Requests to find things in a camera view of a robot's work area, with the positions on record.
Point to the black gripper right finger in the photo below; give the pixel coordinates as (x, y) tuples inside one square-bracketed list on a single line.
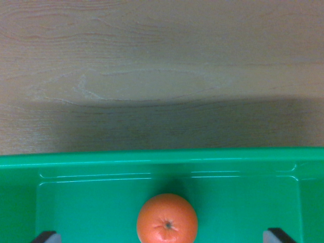
[(276, 237)]

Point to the orange fruit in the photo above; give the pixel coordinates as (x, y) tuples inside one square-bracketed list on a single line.
[(167, 220)]

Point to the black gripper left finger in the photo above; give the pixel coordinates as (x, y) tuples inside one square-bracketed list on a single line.
[(48, 238)]

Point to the green plastic bin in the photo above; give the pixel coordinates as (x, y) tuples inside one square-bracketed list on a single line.
[(88, 202)]

